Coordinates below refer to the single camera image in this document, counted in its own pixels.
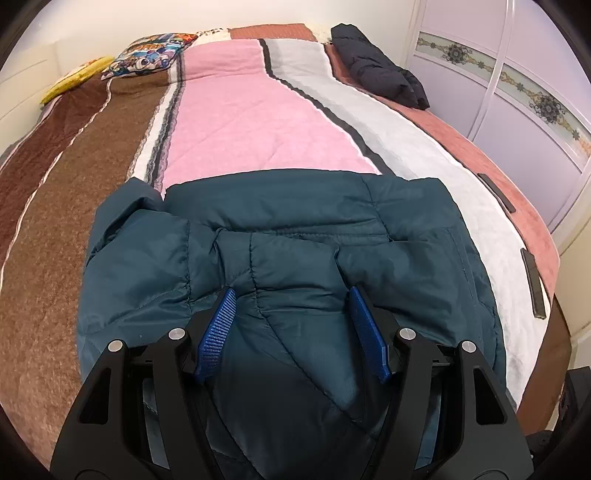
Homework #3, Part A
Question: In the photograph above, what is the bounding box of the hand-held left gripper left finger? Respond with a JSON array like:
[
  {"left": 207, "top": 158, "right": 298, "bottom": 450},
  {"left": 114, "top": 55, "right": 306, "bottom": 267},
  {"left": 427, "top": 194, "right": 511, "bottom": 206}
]
[{"left": 48, "top": 287, "right": 238, "bottom": 480}]

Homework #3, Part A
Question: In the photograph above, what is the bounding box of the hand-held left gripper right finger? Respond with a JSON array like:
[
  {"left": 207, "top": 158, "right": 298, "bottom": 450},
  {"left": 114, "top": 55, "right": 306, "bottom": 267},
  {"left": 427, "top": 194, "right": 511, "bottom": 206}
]
[{"left": 347, "top": 286, "right": 532, "bottom": 480}]

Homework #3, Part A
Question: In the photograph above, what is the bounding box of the teal quilted jacket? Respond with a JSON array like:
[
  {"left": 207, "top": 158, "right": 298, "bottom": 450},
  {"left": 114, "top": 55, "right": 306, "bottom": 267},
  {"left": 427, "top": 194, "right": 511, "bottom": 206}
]
[{"left": 76, "top": 168, "right": 511, "bottom": 480}]

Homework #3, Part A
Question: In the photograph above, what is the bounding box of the dark flat strip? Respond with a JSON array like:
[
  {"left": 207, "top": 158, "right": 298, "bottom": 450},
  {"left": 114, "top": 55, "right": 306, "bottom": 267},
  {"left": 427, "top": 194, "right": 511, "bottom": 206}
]
[
  {"left": 520, "top": 248, "right": 548, "bottom": 319},
  {"left": 478, "top": 173, "right": 517, "bottom": 214}
]

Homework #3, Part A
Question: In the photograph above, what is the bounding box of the salmon pink bed sheet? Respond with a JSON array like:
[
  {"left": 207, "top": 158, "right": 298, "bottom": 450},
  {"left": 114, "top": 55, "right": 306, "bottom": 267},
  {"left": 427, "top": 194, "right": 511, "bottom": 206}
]
[{"left": 231, "top": 23, "right": 559, "bottom": 296}]

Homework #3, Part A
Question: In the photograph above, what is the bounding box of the striped fleece blanket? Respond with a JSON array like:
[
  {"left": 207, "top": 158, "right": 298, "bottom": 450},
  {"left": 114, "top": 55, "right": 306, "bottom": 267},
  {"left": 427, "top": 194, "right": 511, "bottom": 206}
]
[{"left": 0, "top": 37, "right": 550, "bottom": 462}]

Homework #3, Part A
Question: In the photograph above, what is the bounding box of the white wardrobe with floral trim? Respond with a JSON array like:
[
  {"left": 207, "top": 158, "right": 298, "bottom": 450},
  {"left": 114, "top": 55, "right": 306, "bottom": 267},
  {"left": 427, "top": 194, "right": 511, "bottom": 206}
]
[{"left": 406, "top": 0, "right": 591, "bottom": 259}]

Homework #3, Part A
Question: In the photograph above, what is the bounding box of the folded navy puffer jacket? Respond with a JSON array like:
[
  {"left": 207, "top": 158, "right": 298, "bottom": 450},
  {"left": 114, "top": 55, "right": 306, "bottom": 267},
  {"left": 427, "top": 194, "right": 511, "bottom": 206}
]
[{"left": 330, "top": 23, "right": 431, "bottom": 110}]

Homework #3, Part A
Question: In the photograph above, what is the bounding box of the cartoon printed pillow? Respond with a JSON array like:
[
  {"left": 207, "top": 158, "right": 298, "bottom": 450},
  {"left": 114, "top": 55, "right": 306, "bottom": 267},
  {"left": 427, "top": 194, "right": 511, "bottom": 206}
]
[{"left": 102, "top": 32, "right": 199, "bottom": 80}]

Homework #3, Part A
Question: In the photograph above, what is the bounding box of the yellow pillow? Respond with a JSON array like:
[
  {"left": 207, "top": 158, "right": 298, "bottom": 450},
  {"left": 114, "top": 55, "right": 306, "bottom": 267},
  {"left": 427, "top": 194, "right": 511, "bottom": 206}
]
[{"left": 41, "top": 56, "right": 115, "bottom": 104}]

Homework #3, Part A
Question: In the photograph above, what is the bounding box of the white headboard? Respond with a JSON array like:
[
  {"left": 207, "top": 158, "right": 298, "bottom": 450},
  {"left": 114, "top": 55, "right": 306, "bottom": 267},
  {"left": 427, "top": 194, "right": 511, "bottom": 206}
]
[{"left": 0, "top": 28, "right": 107, "bottom": 153}]

